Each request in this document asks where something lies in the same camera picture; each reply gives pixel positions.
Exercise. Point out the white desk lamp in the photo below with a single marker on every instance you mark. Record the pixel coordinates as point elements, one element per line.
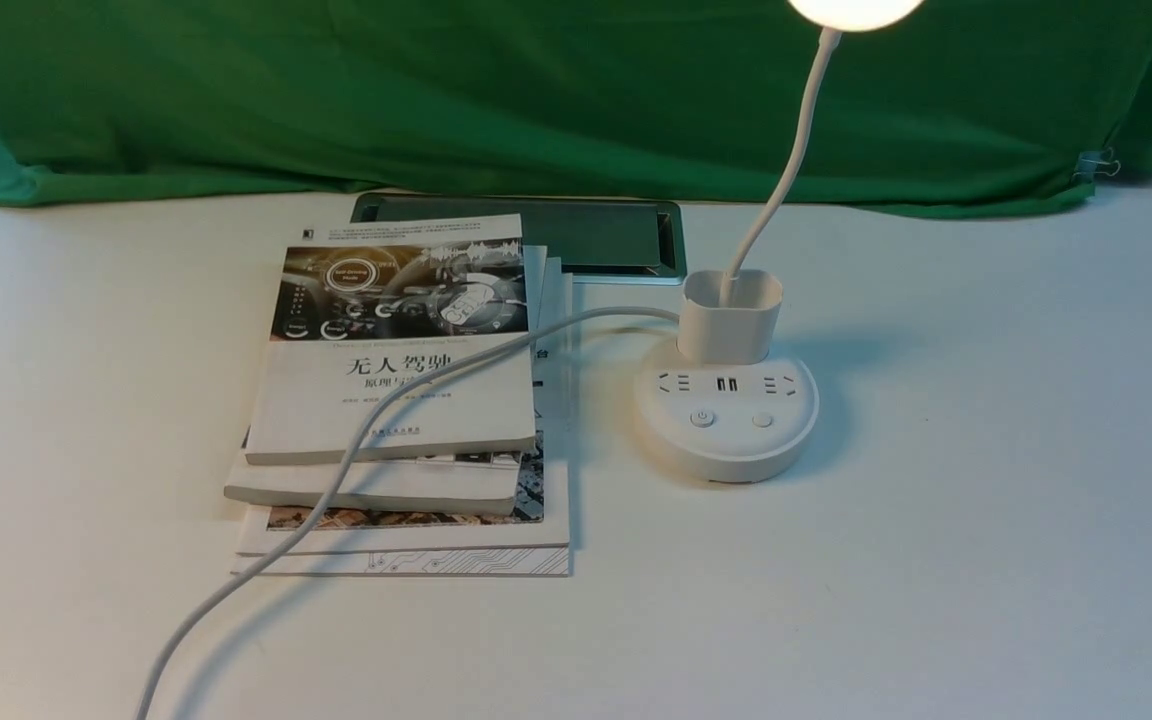
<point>722,401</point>

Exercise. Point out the metal binder clip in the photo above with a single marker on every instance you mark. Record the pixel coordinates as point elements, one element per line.
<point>1096,164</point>

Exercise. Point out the green backdrop cloth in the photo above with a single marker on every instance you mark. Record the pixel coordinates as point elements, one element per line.
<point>964,109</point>

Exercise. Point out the top book autonomous driving cover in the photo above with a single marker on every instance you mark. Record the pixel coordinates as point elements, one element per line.
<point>391,400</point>

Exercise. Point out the bottom book circuit pattern cover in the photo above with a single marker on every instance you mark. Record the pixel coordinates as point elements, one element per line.
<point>416,562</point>

